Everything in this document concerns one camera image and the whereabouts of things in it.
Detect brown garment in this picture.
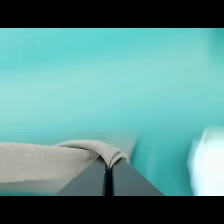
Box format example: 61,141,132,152
0,139,131,196

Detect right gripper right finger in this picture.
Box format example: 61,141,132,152
111,157,165,197

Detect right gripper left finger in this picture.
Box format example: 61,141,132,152
56,157,108,197

